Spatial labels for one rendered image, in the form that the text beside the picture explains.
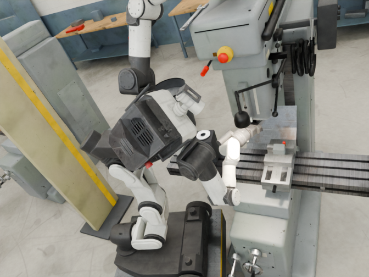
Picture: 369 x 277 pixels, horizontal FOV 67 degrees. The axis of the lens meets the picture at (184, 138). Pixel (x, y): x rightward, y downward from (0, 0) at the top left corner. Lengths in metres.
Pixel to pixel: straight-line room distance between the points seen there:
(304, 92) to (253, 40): 0.87
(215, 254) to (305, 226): 0.72
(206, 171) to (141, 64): 0.52
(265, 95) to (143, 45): 0.59
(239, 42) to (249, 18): 0.09
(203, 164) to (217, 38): 0.50
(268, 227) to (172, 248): 0.66
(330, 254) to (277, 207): 0.89
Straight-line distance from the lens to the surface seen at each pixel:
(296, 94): 1.90
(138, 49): 1.20
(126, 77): 1.19
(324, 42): 1.53
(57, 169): 2.67
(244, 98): 1.33
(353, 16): 5.19
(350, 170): 1.78
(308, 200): 2.49
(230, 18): 1.07
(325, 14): 1.48
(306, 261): 2.24
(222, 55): 1.08
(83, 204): 2.92
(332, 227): 2.60
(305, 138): 2.13
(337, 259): 2.48
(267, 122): 1.99
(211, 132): 1.81
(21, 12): 8.29
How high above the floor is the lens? 2.22
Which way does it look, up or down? 38 degrees down
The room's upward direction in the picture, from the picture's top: 22 degrees counter-clockwise
